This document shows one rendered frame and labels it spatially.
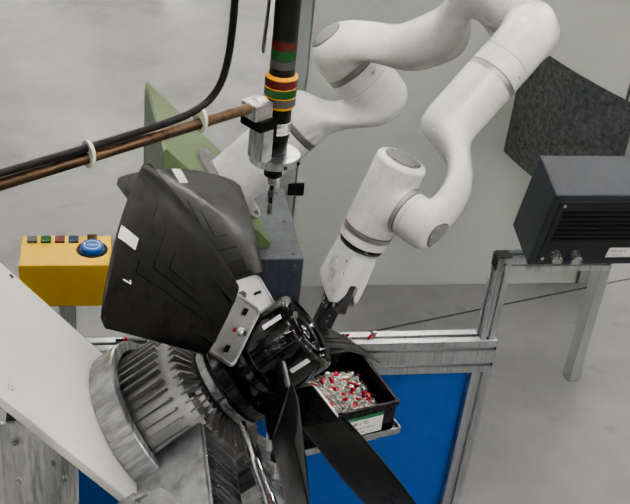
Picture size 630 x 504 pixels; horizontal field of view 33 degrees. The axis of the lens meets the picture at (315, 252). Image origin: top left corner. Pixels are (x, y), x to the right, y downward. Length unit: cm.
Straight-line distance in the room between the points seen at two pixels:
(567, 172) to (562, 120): 139
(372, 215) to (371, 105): 54
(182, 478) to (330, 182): 227
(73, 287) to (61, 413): 54
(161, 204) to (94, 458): 34
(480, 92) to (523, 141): 185
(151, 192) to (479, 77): 63
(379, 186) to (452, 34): 43
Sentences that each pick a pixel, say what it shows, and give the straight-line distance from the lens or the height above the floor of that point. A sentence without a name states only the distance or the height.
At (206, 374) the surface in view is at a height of 118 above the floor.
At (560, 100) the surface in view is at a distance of 340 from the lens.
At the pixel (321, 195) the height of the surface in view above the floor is 37.
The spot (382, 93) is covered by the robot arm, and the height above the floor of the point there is 126.
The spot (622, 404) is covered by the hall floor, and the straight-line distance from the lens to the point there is 357.
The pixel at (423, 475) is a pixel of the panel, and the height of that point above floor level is 48.
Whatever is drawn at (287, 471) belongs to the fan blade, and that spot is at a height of 115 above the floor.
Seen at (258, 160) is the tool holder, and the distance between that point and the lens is 143.
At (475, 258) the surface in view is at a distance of 389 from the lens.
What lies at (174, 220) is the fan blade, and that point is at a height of 142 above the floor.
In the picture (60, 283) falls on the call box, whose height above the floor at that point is 103.
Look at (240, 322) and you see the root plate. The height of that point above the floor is 126.
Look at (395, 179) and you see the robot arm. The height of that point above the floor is 135.
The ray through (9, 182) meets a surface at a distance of 119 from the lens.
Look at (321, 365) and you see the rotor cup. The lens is 148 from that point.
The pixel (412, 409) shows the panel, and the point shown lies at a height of 67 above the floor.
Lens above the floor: 211
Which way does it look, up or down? 32 degrees down
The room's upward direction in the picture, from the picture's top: 7 degrees clockwise
